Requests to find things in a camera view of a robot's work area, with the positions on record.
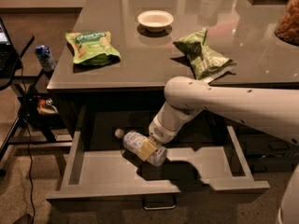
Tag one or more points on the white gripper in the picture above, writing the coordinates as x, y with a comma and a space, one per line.
162, 131

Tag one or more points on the clear blue plastic bottle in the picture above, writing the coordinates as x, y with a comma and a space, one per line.
131, 140

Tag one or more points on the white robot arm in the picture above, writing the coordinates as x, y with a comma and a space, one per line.
186, 97

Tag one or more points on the open grey top drawer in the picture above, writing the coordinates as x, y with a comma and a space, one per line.
198, 170

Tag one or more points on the dark drawer cabinet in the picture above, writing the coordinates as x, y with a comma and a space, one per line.
271, 153

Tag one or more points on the dark green chip bag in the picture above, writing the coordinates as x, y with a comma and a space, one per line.
204, 61

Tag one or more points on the small colourful items on shelf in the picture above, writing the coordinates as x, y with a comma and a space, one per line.
46, 107

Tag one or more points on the light green snack bag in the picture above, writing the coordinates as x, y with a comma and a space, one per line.
92, 48

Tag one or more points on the white paper bowl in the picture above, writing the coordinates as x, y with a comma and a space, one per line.
155, 20

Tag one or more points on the blue drink can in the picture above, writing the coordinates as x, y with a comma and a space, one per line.
44, 55

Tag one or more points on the black laptop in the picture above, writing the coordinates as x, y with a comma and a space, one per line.
9, 57

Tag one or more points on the metal drawer handle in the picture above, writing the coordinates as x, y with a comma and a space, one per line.
157, 202

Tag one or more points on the black side desk frame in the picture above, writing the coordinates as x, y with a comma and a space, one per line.
27, 94

